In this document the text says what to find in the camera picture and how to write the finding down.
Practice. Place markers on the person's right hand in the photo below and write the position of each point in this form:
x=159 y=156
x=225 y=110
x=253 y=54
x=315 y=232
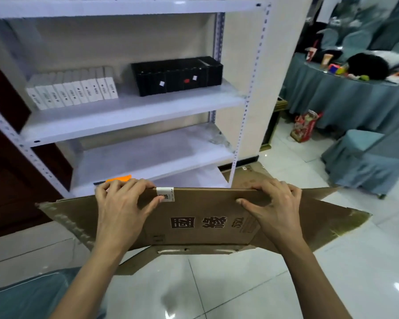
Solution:
x=276 y=209

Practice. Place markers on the person's left hand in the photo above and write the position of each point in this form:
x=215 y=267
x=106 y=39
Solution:
x=123 y=212

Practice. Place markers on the orange utility knife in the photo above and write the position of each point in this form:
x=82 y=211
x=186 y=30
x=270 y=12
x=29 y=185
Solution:
x=118 y=178

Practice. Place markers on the large brown cardboard box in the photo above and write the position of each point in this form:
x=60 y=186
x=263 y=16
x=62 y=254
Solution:
x=252 y=172

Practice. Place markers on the small printed brown carton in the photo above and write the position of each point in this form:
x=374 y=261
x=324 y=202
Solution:
x=206 y=222

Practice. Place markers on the white metal shelving rack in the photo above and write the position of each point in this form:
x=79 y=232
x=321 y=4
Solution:
x=133 y=109

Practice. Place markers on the row of slim white boxes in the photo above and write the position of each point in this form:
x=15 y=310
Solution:
x=70 y=89

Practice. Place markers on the tidy line of black boxes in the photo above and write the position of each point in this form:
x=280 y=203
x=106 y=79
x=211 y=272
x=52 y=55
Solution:
x=176 y=75

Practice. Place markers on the person's right forearm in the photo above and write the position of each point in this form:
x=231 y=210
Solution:
x=315 y=282

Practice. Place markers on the person's left forearm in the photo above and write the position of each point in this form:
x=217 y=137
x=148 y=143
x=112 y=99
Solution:
x=83 y=282

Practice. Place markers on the black and gold object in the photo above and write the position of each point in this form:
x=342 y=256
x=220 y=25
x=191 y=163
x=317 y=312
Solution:
x=274 y=126

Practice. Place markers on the red printed bag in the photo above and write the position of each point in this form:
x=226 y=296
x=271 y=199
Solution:
x=305 y=126

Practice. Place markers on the teal fabric chair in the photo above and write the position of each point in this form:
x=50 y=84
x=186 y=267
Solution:
x=369 y=159
x=27 y=295

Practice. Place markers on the dark wooden door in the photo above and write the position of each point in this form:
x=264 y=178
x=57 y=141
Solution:
x=13 y=176

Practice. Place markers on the green cloth covered table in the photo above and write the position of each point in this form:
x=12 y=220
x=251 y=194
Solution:
x=345 y=93

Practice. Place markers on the black bag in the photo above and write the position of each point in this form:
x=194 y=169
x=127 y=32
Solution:
x=367 y=66

